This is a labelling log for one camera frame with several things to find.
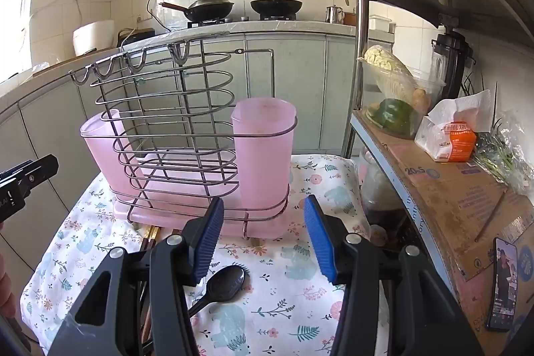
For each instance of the metal shelf rack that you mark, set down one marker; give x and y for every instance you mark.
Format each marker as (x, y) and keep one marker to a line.
(362, 47)

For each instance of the black blender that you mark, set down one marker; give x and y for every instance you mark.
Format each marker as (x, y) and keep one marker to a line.
(452, 60)

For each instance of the white rice cooker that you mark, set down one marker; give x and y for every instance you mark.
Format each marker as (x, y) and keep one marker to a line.
(94, 37)

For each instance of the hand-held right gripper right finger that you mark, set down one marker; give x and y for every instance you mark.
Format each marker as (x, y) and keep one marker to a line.
(319, 241)

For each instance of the pink plastic utensil cup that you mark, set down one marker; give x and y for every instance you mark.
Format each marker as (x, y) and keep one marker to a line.
(104, 156)
(263, 156)

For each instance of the person's left hand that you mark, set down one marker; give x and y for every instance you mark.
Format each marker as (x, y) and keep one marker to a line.
(6, 289)

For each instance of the white storage box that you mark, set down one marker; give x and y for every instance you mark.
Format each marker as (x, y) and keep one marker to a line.
(380, 23)

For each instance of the cardboard shelf liner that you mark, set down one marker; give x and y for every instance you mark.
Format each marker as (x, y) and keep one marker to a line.
(450, 193)

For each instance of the black plastic spoon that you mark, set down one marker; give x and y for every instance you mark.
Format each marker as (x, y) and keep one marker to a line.
(227, 283)

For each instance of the dark countertop appliance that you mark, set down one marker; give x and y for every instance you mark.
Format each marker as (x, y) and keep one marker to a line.
(137, 35)

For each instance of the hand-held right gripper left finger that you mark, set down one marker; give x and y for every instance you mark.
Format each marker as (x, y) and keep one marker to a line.
(208, 233)

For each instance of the green bell pepper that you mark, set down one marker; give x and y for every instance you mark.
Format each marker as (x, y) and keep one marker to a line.
(392, 114)

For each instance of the steel kettle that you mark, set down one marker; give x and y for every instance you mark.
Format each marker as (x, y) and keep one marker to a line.
(333, 15)

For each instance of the bagged green vegetables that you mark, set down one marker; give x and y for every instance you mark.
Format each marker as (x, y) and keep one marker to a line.
(500, 156)

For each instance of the round pale onion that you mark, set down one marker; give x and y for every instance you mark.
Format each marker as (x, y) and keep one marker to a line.
(378, 236)

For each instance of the window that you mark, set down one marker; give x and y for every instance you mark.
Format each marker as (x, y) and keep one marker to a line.
(16, 14)

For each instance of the clear bag of vegetables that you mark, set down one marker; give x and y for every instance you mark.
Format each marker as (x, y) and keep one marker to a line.
(429, 87)

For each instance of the black wok with lid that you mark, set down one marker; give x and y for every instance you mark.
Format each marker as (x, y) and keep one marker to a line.
(208, 7)

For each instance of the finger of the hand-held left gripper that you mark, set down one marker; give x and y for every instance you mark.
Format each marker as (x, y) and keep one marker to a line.
(10, 201)
(39, 168)

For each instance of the brown gold-tipped chopstick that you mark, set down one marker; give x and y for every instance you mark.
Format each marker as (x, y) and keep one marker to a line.
(156, 234)
(148, 234)

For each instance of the clear plastic bottle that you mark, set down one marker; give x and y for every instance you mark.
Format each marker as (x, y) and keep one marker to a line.
(381, 193)

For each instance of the black smartphone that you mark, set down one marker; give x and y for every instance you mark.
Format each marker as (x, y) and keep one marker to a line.
(502, 285)

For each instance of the gas stove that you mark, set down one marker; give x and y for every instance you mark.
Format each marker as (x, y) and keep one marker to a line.
(208, 22)

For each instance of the pink plastic drip tray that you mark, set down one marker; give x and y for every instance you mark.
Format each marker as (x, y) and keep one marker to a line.
(267, 229)

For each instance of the napa cabbage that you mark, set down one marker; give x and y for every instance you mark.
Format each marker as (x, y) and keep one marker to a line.
(388, 64)

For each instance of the orange tissue pack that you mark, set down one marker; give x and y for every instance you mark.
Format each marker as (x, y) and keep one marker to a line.
(454, 141)

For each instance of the floral printed cloth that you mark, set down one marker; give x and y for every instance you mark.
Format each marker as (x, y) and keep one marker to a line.
(283, 297)

